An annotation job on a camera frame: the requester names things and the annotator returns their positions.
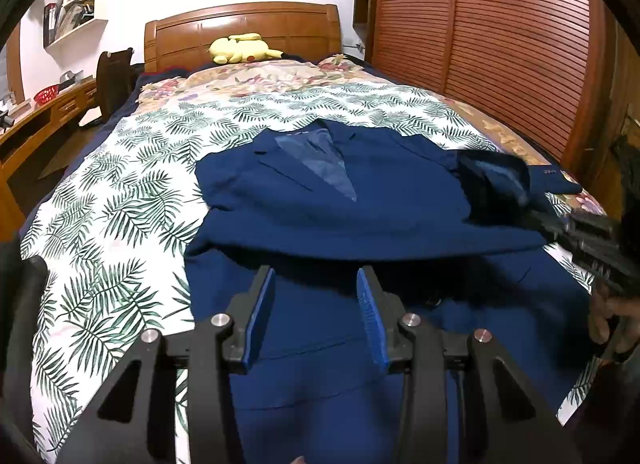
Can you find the red basket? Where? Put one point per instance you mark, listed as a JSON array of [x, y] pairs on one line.
[[46, 95]]

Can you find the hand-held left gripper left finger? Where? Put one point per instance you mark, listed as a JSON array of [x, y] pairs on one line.
[[260, 324]]

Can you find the yellow plush toy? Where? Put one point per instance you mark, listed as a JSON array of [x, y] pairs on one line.
[[240, 49]]

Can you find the wooden bed headboard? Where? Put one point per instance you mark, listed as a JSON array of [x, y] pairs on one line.
[[250, 26]]

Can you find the wooden louvred wardrobe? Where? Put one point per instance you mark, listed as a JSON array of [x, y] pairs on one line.
[[475, 18]]

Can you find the leaf print bed sheet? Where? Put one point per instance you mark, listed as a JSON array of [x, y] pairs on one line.
[[125, 204]]

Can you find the black chair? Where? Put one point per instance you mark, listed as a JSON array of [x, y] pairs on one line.
[[112, 78]]

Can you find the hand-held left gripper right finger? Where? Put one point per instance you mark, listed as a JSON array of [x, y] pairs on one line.
[[372, 324]]

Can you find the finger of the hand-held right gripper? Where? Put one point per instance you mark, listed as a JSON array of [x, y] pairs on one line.
[[550, 226]]

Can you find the wooden desk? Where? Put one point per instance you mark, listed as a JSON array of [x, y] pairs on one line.
[[30, 128]]

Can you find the wooden door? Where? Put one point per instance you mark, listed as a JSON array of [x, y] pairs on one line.
[[622, 93]]

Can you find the navy blue suit jacket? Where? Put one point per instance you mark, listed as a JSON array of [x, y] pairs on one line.
[[350, 219]]

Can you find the person's right hand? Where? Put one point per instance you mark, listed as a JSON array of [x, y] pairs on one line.
[[607, 316]]

